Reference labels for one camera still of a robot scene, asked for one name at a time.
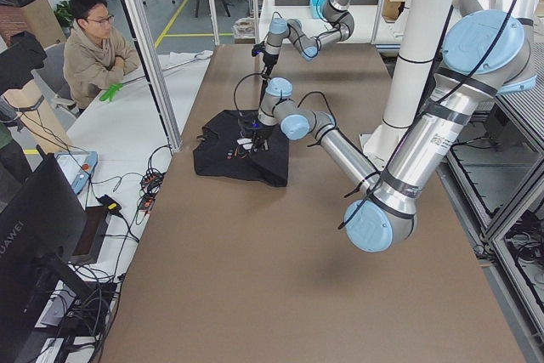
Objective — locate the black Huawei monitor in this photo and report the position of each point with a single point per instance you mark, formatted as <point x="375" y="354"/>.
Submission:
<point x="40" y="229"/>

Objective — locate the aluminium frame post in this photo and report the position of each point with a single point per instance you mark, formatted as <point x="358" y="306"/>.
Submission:
<point x="144" y="44"/>

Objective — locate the black graphic t-shirt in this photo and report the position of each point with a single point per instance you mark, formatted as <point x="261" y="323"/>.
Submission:
<point x="225" y="151"/>

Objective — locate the black power adapter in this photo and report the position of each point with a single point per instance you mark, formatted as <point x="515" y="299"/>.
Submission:
<point x="110" y="204"/>

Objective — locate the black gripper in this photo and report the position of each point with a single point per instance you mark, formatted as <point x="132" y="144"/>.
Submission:
<point x="268" y="59"/>
<point x="262" y="132"/>

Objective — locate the seated man beige hoodie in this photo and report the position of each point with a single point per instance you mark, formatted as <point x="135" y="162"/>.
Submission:
<point x="96" y="54"/>

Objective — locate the cardboard box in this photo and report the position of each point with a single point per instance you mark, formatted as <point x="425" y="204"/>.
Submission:
<point x="392" y="9"/>

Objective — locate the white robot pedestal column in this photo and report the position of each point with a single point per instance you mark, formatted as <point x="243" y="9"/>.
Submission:
<point x="425" y="23"/>

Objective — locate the blue teach pendant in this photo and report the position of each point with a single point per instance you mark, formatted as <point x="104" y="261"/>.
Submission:
<point x="77" y="167"/>

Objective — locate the green grabber tool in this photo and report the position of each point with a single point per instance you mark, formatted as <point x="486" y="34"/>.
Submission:
<point x="110" y="93"/>

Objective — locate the blue plastic bin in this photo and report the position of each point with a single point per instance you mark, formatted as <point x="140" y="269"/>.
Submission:
<point x="314" y="6"/>

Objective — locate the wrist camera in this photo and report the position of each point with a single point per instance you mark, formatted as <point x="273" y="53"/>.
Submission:
<point x="258" y="49"/>
<point x="249" y="123"/>

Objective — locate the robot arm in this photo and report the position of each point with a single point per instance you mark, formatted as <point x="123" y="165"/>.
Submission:
<point x="483" y="53"/>
<point x="340" y="28"/>

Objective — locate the orange power strip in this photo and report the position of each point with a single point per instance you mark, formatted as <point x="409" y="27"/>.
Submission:
<point x="150" y="184"/>

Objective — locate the white cloth on table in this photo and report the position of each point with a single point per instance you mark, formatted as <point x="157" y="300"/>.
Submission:
<point x="178" y="59"/>

